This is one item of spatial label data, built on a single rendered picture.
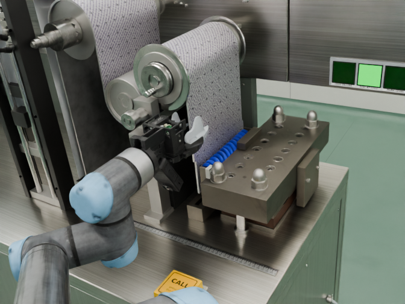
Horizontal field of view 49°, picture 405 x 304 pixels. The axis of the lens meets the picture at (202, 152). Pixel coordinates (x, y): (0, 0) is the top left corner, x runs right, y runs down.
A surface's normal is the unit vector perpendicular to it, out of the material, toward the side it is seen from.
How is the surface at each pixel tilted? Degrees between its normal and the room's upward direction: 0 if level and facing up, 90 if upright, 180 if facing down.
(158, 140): 90
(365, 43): 90
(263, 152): 0
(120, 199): 92
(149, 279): 0
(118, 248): 90
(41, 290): 21
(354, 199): 0
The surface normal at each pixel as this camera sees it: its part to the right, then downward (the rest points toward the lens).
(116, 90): -0.53, 0.45
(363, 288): -0.09, -0.87
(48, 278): 0.25, -0.97
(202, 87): 0.84, 0.19
